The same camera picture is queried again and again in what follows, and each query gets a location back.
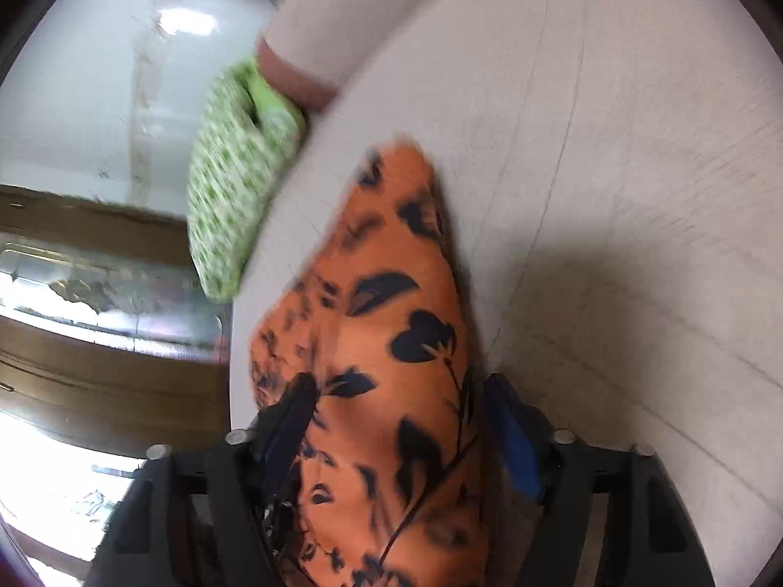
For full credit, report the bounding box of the orange black floral garment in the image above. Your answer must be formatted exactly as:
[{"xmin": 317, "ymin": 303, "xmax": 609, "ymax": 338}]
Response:
[{"xmin": 250, "ymin": 140, "xmax": 491, "ymax": 587}]

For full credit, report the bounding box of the bed with white sheet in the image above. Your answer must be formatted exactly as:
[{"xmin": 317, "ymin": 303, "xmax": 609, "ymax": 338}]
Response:
[{"xmin": 228, "ymin": 0, "xmax": 783, "ymax": 587}]

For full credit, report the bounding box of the green patterned cloth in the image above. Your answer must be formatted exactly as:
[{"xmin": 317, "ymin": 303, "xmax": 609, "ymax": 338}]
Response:
[{"xmin": 186, "ymin": 56, "xmax": 308, "ymax": 304}]

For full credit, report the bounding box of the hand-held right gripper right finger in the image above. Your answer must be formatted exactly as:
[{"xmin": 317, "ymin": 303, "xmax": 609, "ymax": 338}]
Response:
[{"xmin": 485, "ymin": 373, "xmax": 716, "ymax": 587}]

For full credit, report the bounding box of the brown wooden cabinet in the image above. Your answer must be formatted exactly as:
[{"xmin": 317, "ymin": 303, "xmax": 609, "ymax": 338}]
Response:
[{"xmin": 0, "ymin": 185, "xmax": 236, "ymax": 461}]

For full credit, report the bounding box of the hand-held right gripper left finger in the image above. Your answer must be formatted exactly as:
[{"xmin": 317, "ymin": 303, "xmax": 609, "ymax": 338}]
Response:
[{"xmin": 82, "ymin": 373, "xmax": 319, "ymax": 587}]

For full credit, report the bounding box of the beige padded headboard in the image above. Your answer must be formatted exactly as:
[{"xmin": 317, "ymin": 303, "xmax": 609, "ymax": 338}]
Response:
[{"xmin": 255, "ymin": 0, "xmax": 490, "ymax": 108}]

